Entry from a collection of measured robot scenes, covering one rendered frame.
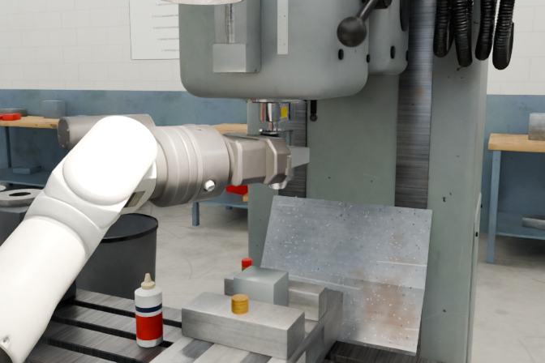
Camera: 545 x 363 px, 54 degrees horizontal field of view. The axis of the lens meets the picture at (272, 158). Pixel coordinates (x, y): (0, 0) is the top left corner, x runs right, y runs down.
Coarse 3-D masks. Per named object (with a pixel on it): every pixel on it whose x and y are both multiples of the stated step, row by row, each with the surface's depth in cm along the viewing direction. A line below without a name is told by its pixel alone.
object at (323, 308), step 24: (312, 288) 74; (312, 312) 73; (336, 312) 81; (312, 336) 71; (336, 336) 81; (168, 360) 63; (192, 360) 63; (216, 360) 63; (240, 360) 63; (264, 360) 63; (288, 360) 64; (312, 360) 73
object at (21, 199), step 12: (0, 192) 96; (12, 192) 95; (24, 192) 95; (36, 192) 95; (0, 204) 89; (12, 204) 89; (24, 204) 90; (0, 216) 88; (12, 216) 87; (0, 228) 88; (12, 228) 87; (0, 240) 88; (72, 288) 99
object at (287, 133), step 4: (264, 128) 70; (288, 128) 70; (260, 132) 68; (264, 132) 67; (268, 132) 67; (272, 132) 67; (276, 132) 67; (280, 132) 67; (284, 132) 67; (288, 132) 67; (292, 132) 68; (272, 136) 67; (276, 136) 67; (280, 136) 67; (284, 136) 67; (288, 136) 67; (292, 136) 68
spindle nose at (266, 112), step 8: (264, 104) 67; (272, 104) 66; (280, 104) 66; (288, 104) 67; (264, 112) 67; (272, 112) 66; (280, 112) 66; (288, 112) 67; (264, 120) 67; (272, 120) 66; (280, 120) 66; (288, 120) 67
